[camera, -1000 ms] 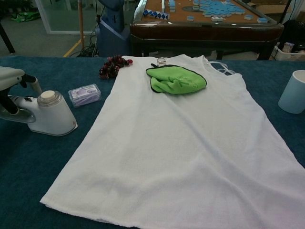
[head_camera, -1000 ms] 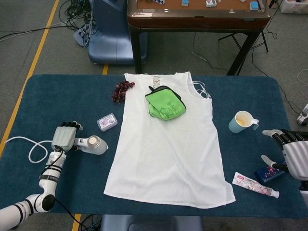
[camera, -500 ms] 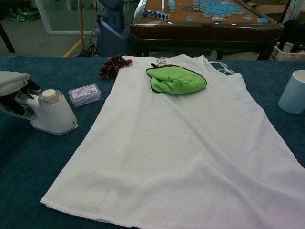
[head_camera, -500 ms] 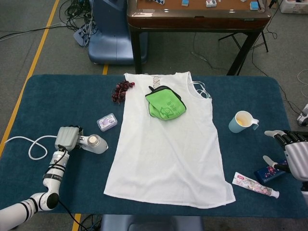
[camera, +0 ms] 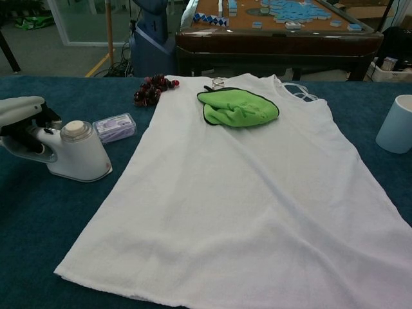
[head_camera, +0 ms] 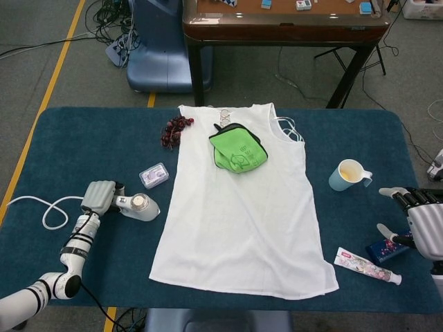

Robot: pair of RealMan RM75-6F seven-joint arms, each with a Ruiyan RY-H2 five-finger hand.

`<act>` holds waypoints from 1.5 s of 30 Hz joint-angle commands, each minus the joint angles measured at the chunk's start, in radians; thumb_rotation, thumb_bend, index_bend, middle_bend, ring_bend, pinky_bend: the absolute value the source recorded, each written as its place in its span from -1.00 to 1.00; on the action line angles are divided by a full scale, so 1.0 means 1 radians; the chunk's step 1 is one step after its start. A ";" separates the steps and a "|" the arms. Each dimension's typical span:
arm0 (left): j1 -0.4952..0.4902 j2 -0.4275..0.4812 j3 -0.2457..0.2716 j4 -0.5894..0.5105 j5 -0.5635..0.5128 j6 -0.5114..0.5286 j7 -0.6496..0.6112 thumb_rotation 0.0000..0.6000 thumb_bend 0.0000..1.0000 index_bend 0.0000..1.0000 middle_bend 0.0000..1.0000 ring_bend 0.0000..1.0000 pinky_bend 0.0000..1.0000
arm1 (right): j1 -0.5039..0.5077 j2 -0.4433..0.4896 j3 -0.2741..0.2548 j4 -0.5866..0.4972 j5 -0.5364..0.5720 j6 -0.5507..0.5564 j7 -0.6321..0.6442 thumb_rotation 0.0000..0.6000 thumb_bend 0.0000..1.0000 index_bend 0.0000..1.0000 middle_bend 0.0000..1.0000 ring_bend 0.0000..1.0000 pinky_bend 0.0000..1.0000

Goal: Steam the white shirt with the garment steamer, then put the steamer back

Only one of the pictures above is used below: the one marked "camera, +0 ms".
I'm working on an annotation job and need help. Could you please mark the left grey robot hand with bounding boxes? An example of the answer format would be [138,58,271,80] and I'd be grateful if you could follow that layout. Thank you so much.
[0,95,62,155]

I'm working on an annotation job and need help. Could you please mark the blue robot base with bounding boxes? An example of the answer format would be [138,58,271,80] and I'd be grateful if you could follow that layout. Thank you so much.
[128,0,178,77]

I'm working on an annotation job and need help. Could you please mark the black table leg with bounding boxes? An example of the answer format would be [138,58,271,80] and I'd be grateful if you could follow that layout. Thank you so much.
[0,27,22,72]

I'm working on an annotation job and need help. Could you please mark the green bag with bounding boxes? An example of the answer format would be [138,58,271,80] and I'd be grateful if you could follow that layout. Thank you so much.
[14,15,54,32]

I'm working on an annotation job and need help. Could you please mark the white framed glass partition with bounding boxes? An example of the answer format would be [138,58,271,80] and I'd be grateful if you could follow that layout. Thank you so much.
[48,0,136,48]

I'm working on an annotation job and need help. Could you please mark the clear purple plastic box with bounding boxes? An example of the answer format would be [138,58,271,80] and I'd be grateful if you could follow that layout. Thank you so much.
[92,112,139,144]

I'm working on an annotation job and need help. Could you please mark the wooden pole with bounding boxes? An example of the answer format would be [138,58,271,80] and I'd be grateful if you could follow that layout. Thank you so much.
[105,0,116,65]

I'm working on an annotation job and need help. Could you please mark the dark red grape bunch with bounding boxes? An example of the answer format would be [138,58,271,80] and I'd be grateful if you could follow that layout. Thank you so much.
[133,73,181,108]

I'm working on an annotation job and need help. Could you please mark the blue white snake puzzle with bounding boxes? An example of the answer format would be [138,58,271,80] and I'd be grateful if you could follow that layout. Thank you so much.
[192,11,230,27]

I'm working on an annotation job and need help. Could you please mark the green microfiber cloth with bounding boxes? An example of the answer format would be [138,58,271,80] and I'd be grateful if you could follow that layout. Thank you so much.
[196,86,280,128]

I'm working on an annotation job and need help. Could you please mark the white sleeveless shirt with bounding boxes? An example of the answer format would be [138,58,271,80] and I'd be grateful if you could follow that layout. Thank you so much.
[53,73,412,309]

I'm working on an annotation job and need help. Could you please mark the brown wooden mahjong table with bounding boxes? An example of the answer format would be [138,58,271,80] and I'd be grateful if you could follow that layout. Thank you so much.
[175,0,384,81]

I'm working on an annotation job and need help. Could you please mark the blue mahjong tile heap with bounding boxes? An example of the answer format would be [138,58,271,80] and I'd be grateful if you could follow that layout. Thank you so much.
[260,0,328,23]

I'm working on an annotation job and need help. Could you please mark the white storage bin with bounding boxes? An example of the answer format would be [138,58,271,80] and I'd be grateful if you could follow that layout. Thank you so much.
[368,57,412,83]

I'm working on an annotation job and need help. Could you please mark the light blue mug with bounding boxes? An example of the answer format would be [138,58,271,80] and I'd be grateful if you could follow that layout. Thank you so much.
[375,94,412,155]

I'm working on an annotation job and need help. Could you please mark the black bag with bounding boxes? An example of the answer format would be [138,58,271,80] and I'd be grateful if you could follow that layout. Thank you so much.
[382,26,412,65]

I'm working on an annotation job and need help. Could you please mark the tangled black floor cables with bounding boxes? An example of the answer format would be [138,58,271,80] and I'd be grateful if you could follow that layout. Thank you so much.
[108,41,135,77]

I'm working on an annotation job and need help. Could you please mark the white strap loops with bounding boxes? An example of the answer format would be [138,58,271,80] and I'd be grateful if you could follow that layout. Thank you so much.
[283,82,319,106]

